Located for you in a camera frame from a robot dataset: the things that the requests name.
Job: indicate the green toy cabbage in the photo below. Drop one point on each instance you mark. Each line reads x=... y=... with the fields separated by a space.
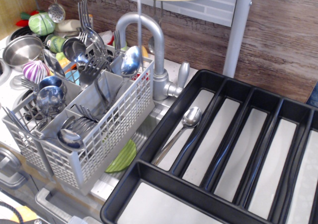
x=41 y=24

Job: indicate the steel pot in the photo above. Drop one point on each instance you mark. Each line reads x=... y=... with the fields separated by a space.
x=21 y=50

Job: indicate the purple white toy onion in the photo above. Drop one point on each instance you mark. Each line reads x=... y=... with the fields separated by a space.
x=35 y=71

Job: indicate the steel spoon front basket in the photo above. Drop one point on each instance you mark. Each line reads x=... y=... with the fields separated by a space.
x=68 y=139

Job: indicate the steel fork in basket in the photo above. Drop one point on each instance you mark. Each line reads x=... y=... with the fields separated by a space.
x=91 y=71

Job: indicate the steel spoon in tray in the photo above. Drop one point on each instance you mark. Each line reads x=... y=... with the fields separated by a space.
x=190 y=119

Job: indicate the steel fork back right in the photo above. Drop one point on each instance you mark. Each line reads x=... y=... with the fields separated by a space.
x=117 y=44

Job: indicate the tall steel fork at back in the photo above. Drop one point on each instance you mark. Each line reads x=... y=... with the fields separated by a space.
x=84 y=19

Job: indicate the grey plastic cutlery basket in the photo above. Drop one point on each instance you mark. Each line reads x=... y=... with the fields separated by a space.
x=115 y=126

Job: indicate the yellow toy at bottom left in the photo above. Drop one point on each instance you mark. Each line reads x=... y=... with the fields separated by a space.
x=26 y=213

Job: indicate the green toy plate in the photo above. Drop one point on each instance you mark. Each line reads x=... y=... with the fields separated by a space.
x=124 y=158

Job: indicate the grey metal post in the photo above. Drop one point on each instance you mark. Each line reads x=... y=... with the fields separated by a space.
x=239 y=22

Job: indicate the silver kitchen faucet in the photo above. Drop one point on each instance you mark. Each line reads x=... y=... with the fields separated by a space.
x=163 y=88

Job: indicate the steel ladle spoon at back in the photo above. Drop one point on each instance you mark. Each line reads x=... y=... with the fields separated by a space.
x=74 y=50

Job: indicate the large steel spoon upright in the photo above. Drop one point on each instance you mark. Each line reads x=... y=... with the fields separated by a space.
x=126 y=66

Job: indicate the green toy can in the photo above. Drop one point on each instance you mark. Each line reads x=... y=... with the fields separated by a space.
x=55 y=43

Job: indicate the black cutlery tray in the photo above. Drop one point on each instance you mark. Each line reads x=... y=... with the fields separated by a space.
x=252 y=159

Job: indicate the hanging steel skimmer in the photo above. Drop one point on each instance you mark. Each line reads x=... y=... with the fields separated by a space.
x=56 y=12

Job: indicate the round steel spoon bowls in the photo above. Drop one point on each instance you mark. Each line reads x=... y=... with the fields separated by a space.
x=51 y=96

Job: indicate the stack of forks in basket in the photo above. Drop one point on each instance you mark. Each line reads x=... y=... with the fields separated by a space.
x=81 y=125

